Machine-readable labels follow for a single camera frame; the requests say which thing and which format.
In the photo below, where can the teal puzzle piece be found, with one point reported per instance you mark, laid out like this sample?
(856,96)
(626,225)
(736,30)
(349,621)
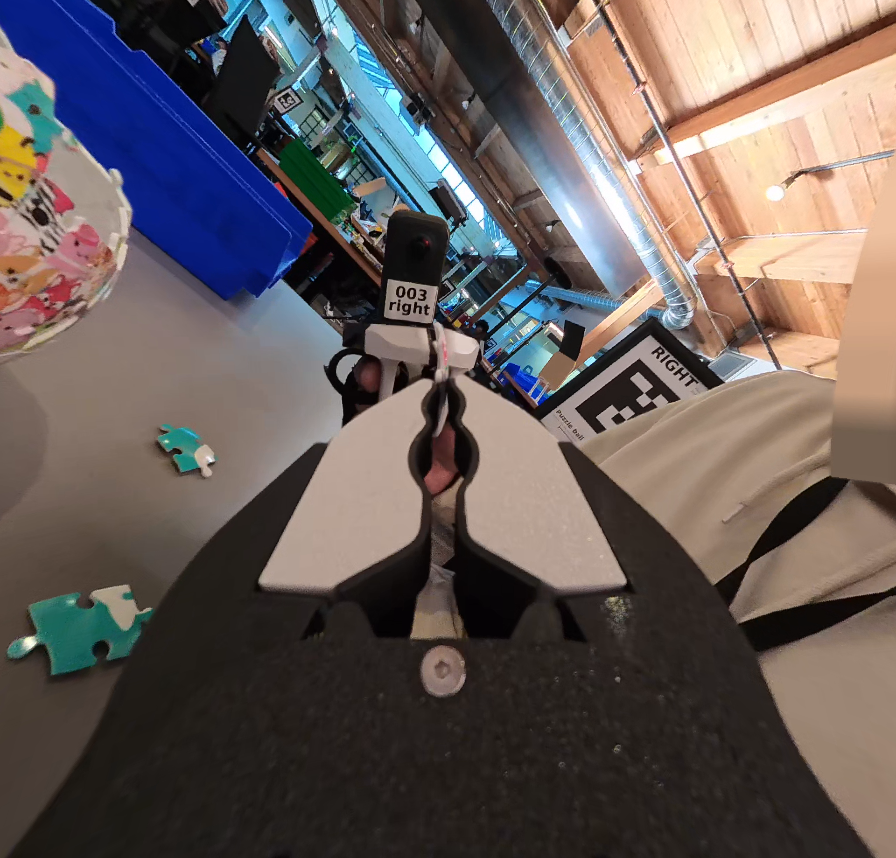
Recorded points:
(180,445)

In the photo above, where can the black monitor back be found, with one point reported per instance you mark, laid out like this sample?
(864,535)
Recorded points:
(245,81)

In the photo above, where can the small tag sign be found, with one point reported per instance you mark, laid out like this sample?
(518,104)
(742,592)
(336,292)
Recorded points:
(287,100)

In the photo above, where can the silver ventilation duct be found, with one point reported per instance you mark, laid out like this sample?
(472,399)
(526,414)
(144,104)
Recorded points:
(672,305)
(560,193)

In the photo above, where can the blue plastic bin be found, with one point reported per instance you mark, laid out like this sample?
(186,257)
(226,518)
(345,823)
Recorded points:
(175,158)

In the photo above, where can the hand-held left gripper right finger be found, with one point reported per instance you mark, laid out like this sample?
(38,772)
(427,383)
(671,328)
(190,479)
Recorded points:
(539,508)

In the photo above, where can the ceiling spot lamp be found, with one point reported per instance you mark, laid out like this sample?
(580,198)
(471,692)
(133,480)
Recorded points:
(775,192)

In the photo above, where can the framed tag poster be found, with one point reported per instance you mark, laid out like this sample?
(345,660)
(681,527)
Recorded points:
(630,389)

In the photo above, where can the person's right hand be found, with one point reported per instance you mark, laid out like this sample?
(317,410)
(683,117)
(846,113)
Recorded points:
(441,466)

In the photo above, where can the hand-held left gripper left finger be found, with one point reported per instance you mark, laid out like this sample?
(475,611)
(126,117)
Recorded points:
(343,508)

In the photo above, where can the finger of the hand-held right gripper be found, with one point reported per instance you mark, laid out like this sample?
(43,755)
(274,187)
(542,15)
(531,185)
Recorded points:
(399,346)
(463,353)

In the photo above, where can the green plastic bin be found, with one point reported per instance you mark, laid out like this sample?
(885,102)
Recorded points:
(315,179)

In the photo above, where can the colourful joined puzzle pieces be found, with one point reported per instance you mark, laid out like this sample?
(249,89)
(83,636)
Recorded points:
(70,634)

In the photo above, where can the colourful puzzle ball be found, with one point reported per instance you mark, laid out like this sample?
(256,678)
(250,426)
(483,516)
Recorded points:
(56,277)

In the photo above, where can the black studio light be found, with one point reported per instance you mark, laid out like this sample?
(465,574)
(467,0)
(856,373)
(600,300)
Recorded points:
(448,200)

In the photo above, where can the white pink-spotted puzzle piece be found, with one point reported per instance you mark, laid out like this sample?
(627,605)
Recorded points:
(442,357)

